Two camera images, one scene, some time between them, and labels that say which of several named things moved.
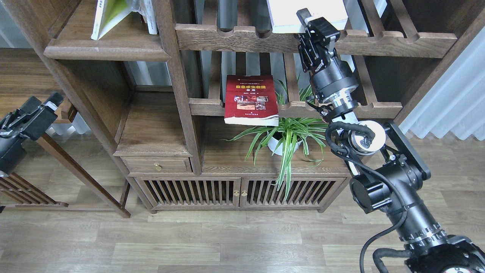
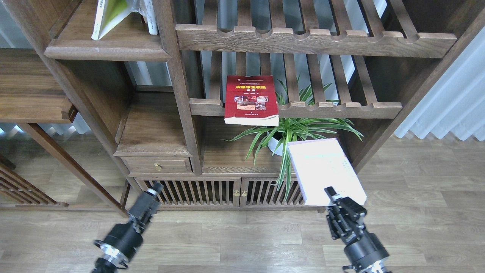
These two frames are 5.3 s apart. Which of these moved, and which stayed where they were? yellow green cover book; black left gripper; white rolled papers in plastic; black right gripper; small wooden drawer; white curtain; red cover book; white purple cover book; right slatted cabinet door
Moved: black left gripper; white purple cover book; black right gripper
Stayed: white curtain; small wooden drawer; red cover book; yellow green cover book; right slatted cabinet door; white rolled papers in plastic
